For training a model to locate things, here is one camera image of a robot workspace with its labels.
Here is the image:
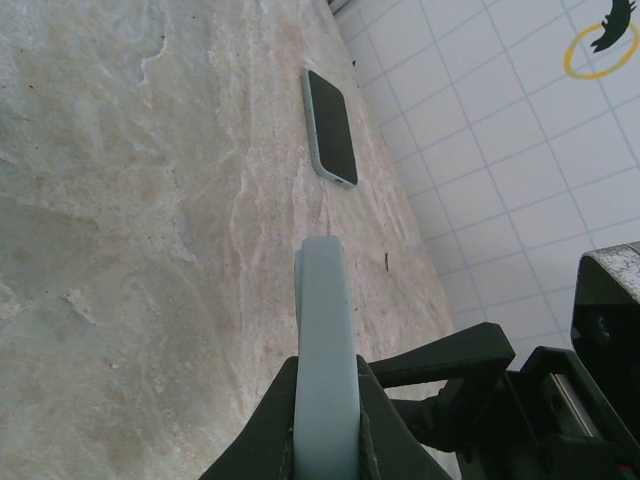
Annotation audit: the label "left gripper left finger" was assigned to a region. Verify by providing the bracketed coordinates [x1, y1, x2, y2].
[199, 355, 301, 480]

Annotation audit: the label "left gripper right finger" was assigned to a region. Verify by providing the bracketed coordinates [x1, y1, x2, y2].
[355, 355, 454, 480]

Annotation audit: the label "pale green-blue phone case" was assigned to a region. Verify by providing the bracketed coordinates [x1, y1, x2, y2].
[292, 236, 362, 480]

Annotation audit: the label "black smartphone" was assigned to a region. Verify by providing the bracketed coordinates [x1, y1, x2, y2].
[307, 69, 359, 185]
[301, 68, 360, 190]

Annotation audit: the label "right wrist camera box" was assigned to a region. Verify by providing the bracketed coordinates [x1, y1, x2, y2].
[571, 241, 640, 396]

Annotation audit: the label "dolphin decal with yellow ring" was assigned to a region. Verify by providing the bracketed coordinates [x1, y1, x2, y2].
[563, 0, 640, 81]

